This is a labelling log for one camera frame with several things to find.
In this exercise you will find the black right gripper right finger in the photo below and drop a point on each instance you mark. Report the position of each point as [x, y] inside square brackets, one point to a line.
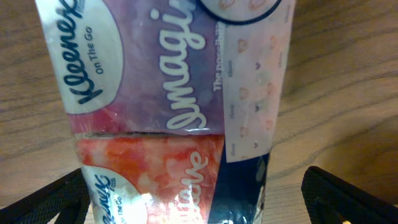
[328, 199]

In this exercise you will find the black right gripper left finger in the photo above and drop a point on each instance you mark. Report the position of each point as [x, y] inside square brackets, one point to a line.
[66, 200]

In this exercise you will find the Kleenex tissue multipack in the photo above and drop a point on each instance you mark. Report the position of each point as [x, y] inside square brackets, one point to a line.
[173, 103]

